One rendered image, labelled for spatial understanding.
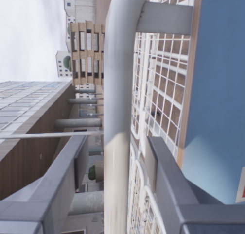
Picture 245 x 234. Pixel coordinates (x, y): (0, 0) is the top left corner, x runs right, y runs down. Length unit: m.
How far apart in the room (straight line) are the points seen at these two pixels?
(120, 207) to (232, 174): 0.11
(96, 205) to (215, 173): 5.82
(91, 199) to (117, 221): 5.78
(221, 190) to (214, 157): 0.04
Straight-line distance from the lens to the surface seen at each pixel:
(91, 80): 3.83
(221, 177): 0.19
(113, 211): 0.17
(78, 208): 5.98
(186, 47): 1.64
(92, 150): 6.60
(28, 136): 5.60
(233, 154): 0.19
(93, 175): 8.98
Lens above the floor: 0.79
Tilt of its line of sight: 10 degrees down
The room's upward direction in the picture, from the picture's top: 91 degrees counter-clockwise
